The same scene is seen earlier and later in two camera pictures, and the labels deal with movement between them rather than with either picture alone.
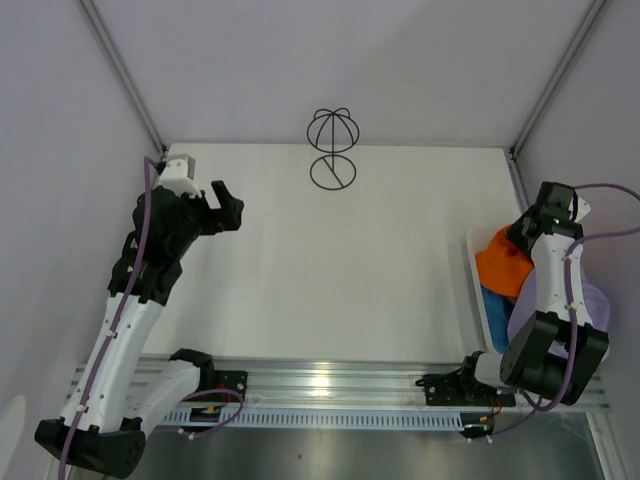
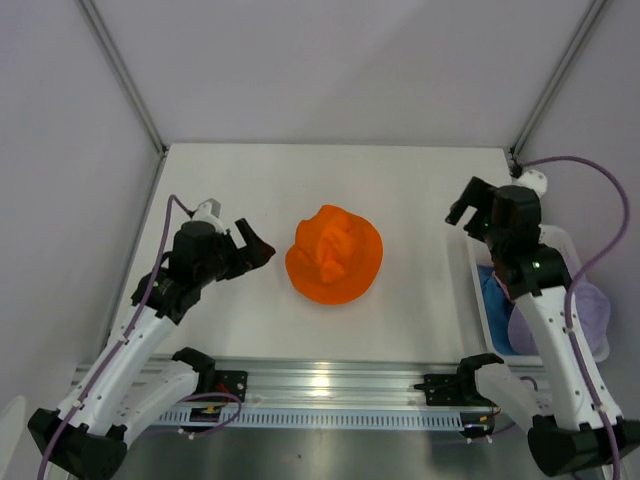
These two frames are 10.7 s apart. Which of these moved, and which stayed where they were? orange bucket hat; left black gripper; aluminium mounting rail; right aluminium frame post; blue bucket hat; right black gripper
Moved: left black gripper; right black gripper; orange bucket hat
Stayed: aluminium mounting rail; blue bucket hat; right aluminium frame post
